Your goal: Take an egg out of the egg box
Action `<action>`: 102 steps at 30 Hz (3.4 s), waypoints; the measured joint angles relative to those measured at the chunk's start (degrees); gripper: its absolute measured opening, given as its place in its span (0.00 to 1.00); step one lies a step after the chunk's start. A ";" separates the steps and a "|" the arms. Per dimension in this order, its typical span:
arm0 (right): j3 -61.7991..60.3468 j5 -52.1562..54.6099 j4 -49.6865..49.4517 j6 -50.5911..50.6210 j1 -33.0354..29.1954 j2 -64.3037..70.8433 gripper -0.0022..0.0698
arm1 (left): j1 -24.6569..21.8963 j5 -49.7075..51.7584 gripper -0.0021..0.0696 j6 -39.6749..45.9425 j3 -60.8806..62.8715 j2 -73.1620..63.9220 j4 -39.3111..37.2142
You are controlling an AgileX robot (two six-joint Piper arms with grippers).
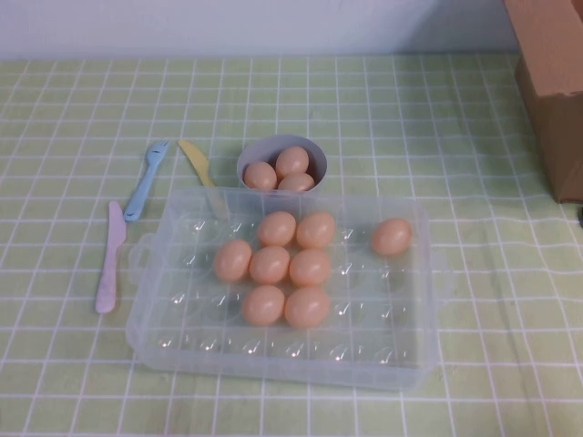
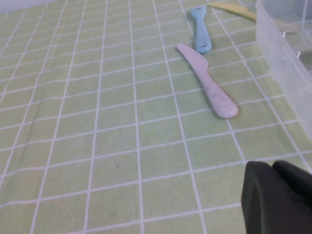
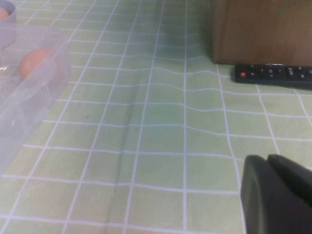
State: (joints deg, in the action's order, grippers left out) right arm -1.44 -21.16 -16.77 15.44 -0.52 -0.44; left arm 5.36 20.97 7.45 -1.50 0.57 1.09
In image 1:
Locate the beige egg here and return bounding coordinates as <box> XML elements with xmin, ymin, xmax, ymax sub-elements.
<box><xmin>371</xmin><ymin>217</ymin><xmax>414</xmax><ymax>257</ymax></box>
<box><xmin>296</xmin><ymin>210</ymin><xmax>337</xmax><ymax>250</ymax></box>
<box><xmin>212</xmin><ymin>239</ymin><xmax>253</xmax><ymax>282</ymax></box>
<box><xmin>275</xmin><ymin>145</ymin><xmax>311</xmax><ymax>179</ymax></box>
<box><xmin>243</xmin><ymin>160</ymin><xmax>278</xmax><ymax>191</ymax></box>
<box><xmin>257</xmin><ymin>210</ymin><xmax>298</xmax><ymax>248</ymax></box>
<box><xmin>248</xmin><ymin>245</ymin><xmax>292</xmax><ymax>285</ymax></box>
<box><xmin>277</xmin><ymin>172</ymin><xmax>316</xmax><ymax>194</ymax></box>
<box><xmin>241</xmin><ymin>284</ymin><xmax>286</xmax><ymax>327</ymax></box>
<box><xmin>289</xmin><ymin>248</ymin><xmax>332</xmax><ymax>289</ymax></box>
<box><xmin>284</xmin><ymin>286</ymin><xmax>332</xmax><ymax>330</ymax></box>

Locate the clear plastic egg box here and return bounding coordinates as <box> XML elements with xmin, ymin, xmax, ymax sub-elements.
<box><xmin>123</xmin><ymin>184</ymin><xmax>455</xmax><ymax>393</ymax></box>

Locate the brown cardboard box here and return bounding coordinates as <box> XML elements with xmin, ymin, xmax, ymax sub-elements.
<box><xmin>503</xmin><ymin>0</ymin><xmax>583</xmax><ymax>205</ymax></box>

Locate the grey round bowl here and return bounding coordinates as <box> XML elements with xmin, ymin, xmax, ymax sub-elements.
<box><xmin>236</xmin><ymin>135</ymin><xmax>329</xmax><ymax>195</ymax></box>

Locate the yellow plastic knife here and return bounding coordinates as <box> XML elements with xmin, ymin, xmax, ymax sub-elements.
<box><xmin>176</xmin><ymin>138</ymin><xmax>229</xmax><ymax>219</ymax></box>

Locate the blue plastic fork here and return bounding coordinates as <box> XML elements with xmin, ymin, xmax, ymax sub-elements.
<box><xmin>122</xmin><ymin>139</ymin><xmax>172</xmax><ymax>223</ymax></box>

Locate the pink plastic knife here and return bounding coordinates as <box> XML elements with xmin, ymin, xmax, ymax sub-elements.
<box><xmin>94</xmin><ymin>200</ymin><xmax>128</xmax><ymax>314</ymax></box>

